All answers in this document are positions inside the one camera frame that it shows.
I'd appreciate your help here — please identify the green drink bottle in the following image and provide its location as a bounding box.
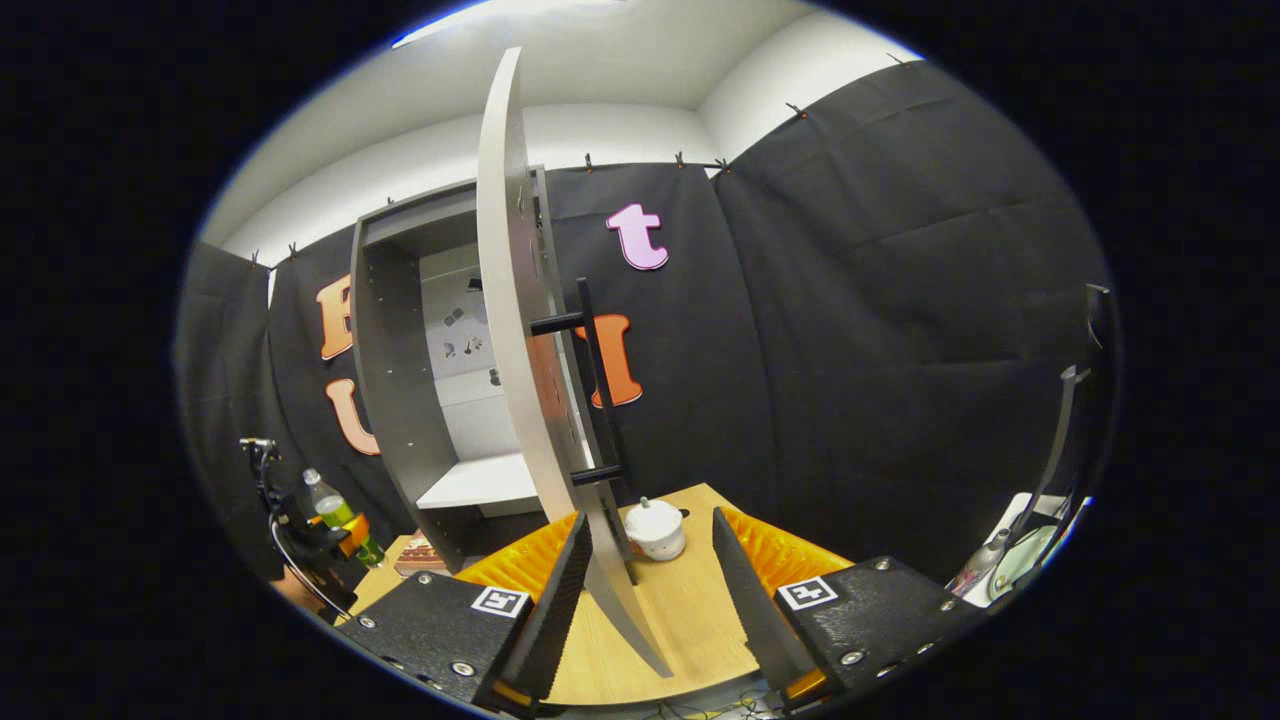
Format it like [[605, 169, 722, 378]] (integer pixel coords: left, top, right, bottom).
[[302, 468, 387, 569]]

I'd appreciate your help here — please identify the white cabinet shelf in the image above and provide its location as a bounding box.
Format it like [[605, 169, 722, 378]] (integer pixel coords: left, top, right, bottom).
[[415, 453, 546, 513]]

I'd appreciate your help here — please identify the black cabinet door handle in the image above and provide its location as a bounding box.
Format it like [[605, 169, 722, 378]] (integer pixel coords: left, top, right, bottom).
[[530, 278, 626, 488]]

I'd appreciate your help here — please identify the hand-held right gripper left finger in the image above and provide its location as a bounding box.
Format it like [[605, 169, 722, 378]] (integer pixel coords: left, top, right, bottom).
[[338, 510, 596, 713]]

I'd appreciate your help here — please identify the white lidded jar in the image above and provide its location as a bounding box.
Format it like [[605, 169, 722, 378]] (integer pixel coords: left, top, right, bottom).
[[624, 497, 687, 562]]

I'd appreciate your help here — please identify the beige cabinet door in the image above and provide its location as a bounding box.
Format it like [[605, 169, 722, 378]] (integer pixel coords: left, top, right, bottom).
[[477, 47, 673, 679]]

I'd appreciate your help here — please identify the grey cabinet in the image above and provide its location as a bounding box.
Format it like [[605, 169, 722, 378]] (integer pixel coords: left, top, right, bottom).
[[348, 165, 601, 576]]

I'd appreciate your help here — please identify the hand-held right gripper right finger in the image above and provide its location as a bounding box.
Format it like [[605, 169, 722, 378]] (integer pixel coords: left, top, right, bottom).
[[710, 505, 989, 715]]

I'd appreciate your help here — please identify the black backdrop cloth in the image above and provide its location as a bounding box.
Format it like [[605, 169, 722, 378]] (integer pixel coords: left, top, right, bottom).
[[175, 60, 1116, 601]]

